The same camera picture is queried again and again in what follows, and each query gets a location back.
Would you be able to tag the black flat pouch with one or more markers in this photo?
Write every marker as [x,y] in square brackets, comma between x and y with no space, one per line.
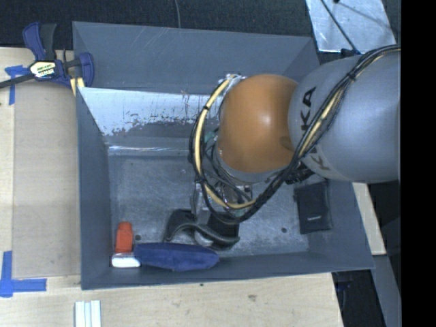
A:
[313,210]

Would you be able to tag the dark blue cloth pouch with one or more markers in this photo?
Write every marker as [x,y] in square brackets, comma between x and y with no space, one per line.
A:
[177,255]

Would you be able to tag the black curved tool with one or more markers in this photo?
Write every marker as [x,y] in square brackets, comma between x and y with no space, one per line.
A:
[177,220]

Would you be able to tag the grey metal bin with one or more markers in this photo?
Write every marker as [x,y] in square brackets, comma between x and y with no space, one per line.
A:
[150,186]

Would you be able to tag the orange-red small bottle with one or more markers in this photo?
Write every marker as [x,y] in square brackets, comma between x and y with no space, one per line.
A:
[124,238]

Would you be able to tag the white small block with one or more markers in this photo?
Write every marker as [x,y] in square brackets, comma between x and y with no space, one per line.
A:
[124,261]

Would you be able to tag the pale wood flat board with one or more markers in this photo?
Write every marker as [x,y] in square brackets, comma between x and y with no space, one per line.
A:
[44,182]

